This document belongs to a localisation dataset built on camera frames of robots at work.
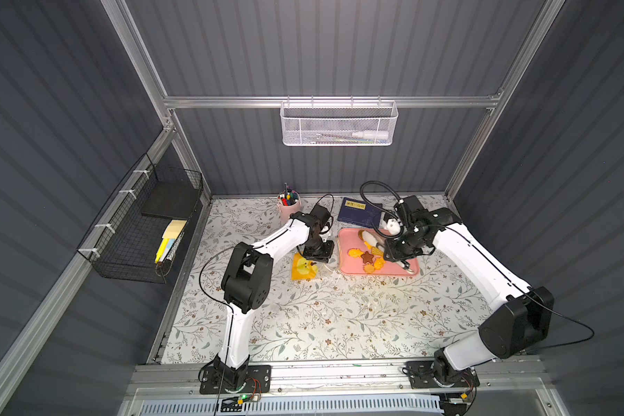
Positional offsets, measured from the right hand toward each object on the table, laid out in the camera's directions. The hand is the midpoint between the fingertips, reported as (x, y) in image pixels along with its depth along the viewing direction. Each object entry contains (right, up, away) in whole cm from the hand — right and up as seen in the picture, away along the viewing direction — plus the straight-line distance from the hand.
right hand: (392, 255), depth 80 cm
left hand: (-18, -4, +11) cm, 22 cm away
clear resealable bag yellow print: (-29, -7, +16) cm, 34 cm away
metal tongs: (-7, +6, +9) cm, 12 cm away
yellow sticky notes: (-66, +6, -8) cm, 66 cm away
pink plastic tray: (-10, +3, +28) cm, 30 cm away
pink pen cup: (-35, +18, +22) cm, 45 cm away
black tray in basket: (-70, +19, +3) cm, 73 cm away
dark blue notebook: (-5, +15, +32) cm, 35 cm away
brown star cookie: (-4, -4, +19) cm, 20 cm away
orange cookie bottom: (-4, -7, +16) cm, 18 cm away
